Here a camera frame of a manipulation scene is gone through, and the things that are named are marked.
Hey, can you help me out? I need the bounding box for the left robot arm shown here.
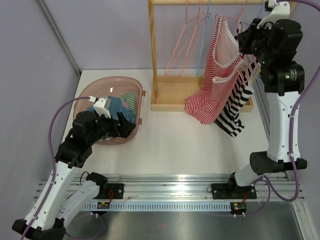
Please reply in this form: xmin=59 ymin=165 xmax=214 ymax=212
xmin=12 ymin=111 xmax=136 ymax=240

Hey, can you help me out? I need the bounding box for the pink plastic basin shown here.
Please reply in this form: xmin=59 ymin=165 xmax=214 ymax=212
xmin=80 ymin=76 xmax=146 ymax=146

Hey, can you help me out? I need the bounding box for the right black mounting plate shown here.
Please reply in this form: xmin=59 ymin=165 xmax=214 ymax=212
xmin=211 ymin=183 xmax=257 ymax=200

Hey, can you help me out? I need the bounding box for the black mounting plate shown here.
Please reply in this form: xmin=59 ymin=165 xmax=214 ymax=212
xmin=105 ymin=183 xmax=125 ymax=200
xmin=211 ymin=183 xmax=257 ymax=200

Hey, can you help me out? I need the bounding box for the black white striped tank top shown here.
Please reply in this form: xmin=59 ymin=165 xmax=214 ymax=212
xmin=214 ymin=56 xmax=260 ymax=138

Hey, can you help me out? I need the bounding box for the wooden clothes rack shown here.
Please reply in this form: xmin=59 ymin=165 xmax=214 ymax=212
xmin=147 ymin=0 xmax=301 ymax=113

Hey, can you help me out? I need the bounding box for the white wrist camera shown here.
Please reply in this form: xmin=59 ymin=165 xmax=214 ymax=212
xmin=88 ymin=96 xmax=112 ymax=119
xmin=256 ymin=0 xmax=291 ymax=29

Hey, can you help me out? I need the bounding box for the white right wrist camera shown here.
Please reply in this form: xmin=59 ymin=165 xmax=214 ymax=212
xmin=256 ymin=0 xmax=291 ymax=29

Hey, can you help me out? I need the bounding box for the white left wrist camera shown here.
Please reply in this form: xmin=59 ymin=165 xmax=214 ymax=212
xmin=88 ymin=96 xmax=112 ymax=119

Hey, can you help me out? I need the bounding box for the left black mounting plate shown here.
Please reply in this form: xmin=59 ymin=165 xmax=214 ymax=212
xmin=105 ymin=183 xmax=125 ymax=200

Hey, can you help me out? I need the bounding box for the blue wire hanger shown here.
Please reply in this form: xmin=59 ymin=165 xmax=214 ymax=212
xmin=240 ymin=0 xmax=265 ymax=83
xmin=196 ymin=0 xmax=211 ymax=77

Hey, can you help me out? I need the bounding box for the red striped tank top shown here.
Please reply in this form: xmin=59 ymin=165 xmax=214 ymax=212
xmin=184 ymin=14 xmax=244 ymax=124

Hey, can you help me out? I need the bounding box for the green striped tank top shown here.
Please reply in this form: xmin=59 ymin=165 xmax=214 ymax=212
xmin=119 ymin=91 xmax=137 ymax=116

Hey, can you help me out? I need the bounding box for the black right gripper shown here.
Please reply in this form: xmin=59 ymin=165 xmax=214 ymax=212
xmin=237 ymin=18 xmax=276 ymax=67

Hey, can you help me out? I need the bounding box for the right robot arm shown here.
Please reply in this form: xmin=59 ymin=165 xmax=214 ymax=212
xmin=226 ymin=18 xmax=308 ymax=198

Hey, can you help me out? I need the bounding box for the teal blue tank top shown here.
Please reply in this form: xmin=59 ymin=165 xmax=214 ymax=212
xmin=103 ymin=96 xmax=136 ymax=124

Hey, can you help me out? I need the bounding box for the slotted cable duct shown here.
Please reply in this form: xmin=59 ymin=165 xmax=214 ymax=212
xmin=82 ymin=201 xmax=231 ymax=212

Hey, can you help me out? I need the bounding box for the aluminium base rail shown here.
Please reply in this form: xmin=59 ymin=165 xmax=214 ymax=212
xmin=33 ymin=173 xmax=306 ymax=203

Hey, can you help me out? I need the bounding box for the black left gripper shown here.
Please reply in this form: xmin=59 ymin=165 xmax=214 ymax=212
xmin=87 ymin=110 xmax=136 ymax=146

